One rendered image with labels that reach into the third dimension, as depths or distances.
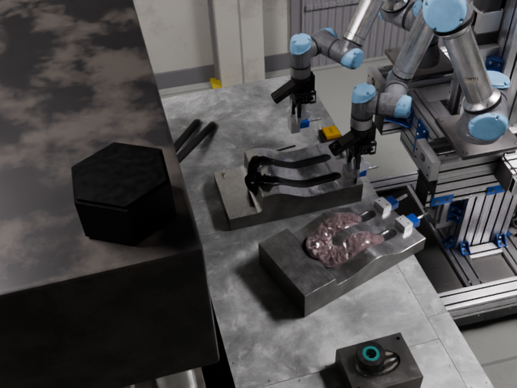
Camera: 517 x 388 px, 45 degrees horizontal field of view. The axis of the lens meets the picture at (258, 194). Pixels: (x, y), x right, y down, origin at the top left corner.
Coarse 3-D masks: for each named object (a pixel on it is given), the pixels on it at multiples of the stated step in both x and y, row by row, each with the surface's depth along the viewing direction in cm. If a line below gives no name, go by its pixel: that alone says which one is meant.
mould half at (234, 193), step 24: (240, 168) 237; (264, 168) 226; (288, 168) 231; (312, 168) 232; (336, 168) 231; (240, 192) 228; (264, 192) 217; (288, 192) 218; (312, 192) 223; (336, 192) 224; (360, 192) 227; (240, 216) 219; (264, 216) 222; (288, 216) 226
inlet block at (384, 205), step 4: (400, 196) 223; (404, 196) 223; (376, 200) 219; (380, 200) 219; (384, 200) 219; (388, 200) 221; (392, 200) 221; (396, 200) 221; (376, 204) 219; (380, 204) 218; (384, 204) 218; (388, 204) 218; (392, 204) 219; (396, 204) 220; (376, 208) 220; (380, 208) 218; (384, 208) 216; (388, 208) 217; (392, 208) 220; (396, 208) 221; (384, 212) 218
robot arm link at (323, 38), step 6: (324, 30) 226; (330, 30) 226; (312, 36) 223; (318, 36) 223; (324, 36) 223; (330, 36) 222; (336, 36) 227; (318, 42) 222; (324, 42) 222; (330, 42) 220; (318, 48) 223; (324, 48) 222; (318, 54) 225; (324, 54) 224
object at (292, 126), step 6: (288, 120) 245; (294, 120) 242; (306, 120) 244; (312, 120) 245; (318, 120) 246; (288, 126) 247; (294, 126) 242; (300, 126) 244; (306, 126) 244; (294, 132) 244
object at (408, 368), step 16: (384, 336) 181; (400, 336) 181; (336, 352) 178; (352, 352) 178; (400, 352) 177; (352, 368) 174; (384, 368) 176; (400, 368) 173; (416, 368) 173; (352, 384) 170; (368, 384) 170; (384, 384) 170; (400, 384) 171; (416, 384) 173
